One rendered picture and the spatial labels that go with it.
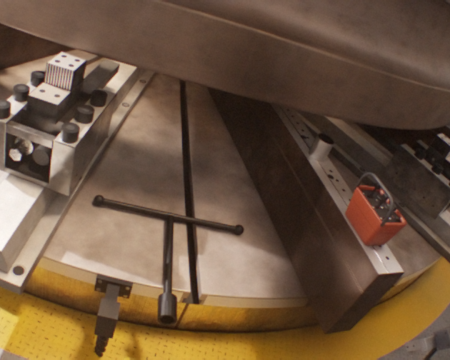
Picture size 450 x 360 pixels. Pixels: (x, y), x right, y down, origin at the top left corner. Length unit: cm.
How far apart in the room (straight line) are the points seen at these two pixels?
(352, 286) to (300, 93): 76
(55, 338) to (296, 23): 152
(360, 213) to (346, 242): 12
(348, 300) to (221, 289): 47
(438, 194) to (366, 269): 114
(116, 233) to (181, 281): 32
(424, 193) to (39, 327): 211
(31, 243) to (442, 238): 220
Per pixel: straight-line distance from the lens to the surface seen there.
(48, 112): 146
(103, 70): 210
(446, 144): 256
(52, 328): 170
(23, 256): 144
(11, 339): 168
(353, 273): 151
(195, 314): 170
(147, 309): 167
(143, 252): 158
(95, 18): 153
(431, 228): 265
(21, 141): 155
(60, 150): 140
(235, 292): 159
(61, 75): 152
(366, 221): 147
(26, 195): 150
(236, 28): 148
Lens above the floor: 148
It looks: 35 degrees down
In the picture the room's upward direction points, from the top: 24 degrees clockwise
